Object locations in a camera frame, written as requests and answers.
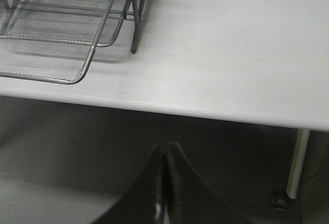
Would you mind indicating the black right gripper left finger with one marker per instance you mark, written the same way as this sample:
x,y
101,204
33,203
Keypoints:
x,y
144,202

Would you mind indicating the white table leg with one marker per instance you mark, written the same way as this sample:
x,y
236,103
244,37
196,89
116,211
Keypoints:
x,y
297,163

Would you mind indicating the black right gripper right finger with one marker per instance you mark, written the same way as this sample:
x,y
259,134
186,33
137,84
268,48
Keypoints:
x,y
189,199

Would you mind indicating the table leg caster foot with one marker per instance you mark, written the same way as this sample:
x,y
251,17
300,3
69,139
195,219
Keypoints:
x,y
281,201

